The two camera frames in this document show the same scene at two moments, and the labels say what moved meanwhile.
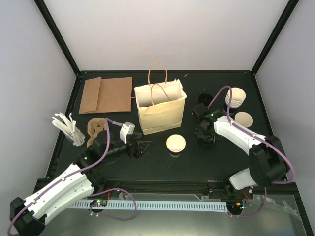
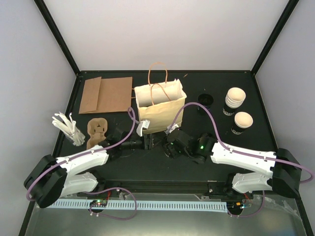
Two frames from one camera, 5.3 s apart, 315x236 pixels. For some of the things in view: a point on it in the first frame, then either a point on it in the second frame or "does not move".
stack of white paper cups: x=237 y=97 does not move
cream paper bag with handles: x=160 y=106 does not move
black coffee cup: x=204 y=99 does not move
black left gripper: x=137 y=152 -> x=149 y=145
